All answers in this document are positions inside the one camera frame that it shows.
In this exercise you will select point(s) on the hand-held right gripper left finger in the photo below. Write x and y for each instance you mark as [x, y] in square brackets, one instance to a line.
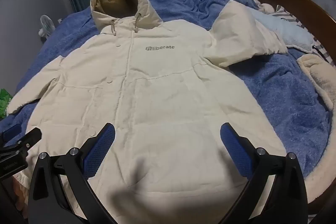
[101, 146]

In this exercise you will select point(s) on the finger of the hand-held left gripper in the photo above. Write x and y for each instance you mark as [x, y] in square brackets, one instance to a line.
[11, 132]
[29, 138]

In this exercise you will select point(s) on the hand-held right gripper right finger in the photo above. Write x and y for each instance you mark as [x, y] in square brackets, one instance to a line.
[235, 146]

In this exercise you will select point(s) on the cream hooded coat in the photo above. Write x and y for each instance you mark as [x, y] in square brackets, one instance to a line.
[157, 82]

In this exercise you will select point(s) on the blue fleece blanket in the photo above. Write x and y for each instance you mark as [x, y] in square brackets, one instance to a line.
[275, 87]

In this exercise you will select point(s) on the cream fleece blanket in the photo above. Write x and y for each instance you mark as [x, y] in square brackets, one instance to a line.
[317, 77]

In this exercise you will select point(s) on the white standing fan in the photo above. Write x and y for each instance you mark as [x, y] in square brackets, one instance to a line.
[46, 23]

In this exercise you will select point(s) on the light blue pillow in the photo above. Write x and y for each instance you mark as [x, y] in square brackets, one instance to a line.
[286, 29]

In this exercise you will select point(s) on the grey striped cloth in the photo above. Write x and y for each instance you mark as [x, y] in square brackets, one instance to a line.
[325, 54]

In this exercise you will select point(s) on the brown wooden headboard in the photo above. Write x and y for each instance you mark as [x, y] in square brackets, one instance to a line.
[302, 3]

